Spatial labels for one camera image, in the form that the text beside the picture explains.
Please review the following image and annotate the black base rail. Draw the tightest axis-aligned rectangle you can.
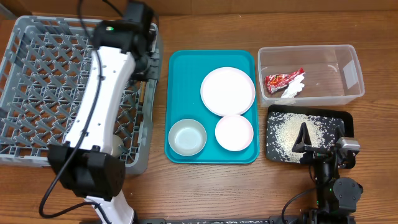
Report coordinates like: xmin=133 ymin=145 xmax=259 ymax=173
xmin=136 ymin=215 xmax=355 ymax=224

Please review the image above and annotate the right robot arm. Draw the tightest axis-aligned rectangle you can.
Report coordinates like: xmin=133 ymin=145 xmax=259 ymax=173
xmin=292 ymin=123 xmax=363 ymax=223

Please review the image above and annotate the grey metal bowl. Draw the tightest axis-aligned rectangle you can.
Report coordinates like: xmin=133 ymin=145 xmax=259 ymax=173
xmin=168 ymin=119 xmax=207 ymax=156

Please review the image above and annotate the black plastic tray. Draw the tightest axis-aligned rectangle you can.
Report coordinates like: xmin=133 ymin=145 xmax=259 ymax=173
xmin=266 ymin=105 xmax=354 ymax=164

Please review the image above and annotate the teal plastic tray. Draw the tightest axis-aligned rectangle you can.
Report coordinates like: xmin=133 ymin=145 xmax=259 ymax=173
xmin=164 ymin=50 xmax=260 ymax=164

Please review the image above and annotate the small white bowl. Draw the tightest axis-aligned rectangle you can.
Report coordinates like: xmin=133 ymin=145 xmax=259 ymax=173
xmin=215 ymin=114 xmax=254 ymax=152

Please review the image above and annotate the grey plastic dish rack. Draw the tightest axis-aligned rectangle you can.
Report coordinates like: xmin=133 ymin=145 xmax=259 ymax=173
xmin=1 ymin=16 xmax=158 ymax=174

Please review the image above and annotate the white paper cup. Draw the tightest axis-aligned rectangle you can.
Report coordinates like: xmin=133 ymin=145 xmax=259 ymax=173
xmin=111 ymin=135 xmax=124 ymax=157

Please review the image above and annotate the spilled rice pile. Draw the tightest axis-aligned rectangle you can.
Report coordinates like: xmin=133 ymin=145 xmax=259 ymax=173
xmin=266 ymin=112 xmax=344 ymax=164

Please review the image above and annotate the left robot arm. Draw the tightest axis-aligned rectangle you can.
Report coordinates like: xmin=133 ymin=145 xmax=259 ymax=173
xmin=39 ymin=20 xmax=159 ymax=223

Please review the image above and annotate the clear plastic bin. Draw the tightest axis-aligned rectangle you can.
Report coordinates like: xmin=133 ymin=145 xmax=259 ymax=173
xmin=257 ymin=45 xmax=365 ymax=108

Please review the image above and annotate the large white plate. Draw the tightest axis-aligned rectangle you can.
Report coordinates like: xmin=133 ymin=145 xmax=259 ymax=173
xmin=200 ymin=67 xmax=255 ymax=116

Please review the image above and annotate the red snack wrapper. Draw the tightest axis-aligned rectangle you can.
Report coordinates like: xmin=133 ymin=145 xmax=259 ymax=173
xmin=265 ymin=68 xmax=305 ymax=94

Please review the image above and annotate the white napkin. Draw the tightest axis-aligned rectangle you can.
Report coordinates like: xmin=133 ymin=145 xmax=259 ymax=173
xmin=281 ymin=75 xmax=305 ymax=98

